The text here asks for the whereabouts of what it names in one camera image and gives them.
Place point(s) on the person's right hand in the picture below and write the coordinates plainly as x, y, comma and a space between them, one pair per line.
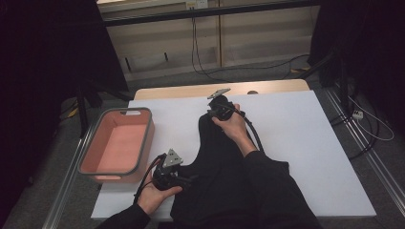
237, 130

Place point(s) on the aluminium floor rail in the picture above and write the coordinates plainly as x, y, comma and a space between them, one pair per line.
366, 152
67, 184

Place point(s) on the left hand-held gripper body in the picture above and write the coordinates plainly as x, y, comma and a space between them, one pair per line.
168, 178

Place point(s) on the black horizontal bar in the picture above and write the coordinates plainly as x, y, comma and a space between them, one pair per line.
207, 12

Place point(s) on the beige wooden shelf unit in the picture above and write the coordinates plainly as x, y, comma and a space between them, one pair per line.
261, 41

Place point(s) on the person's left hand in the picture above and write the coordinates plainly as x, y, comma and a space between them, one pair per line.
153, 197

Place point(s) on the black cloth garment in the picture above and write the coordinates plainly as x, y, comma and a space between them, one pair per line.
213, 165

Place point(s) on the white power strip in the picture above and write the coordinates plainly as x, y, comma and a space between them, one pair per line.
358, 114

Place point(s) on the pink storage basket grey rim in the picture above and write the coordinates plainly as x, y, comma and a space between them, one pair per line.
117, 143

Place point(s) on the black metal stand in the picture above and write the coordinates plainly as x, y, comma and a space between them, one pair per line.
83, 111
342, 79

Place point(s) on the white table mat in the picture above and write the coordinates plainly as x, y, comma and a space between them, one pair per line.
302, 143

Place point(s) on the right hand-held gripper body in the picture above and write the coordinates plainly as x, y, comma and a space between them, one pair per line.
223, 109

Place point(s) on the black curtain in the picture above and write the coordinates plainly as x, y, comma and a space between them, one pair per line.
375, 47
47, 63

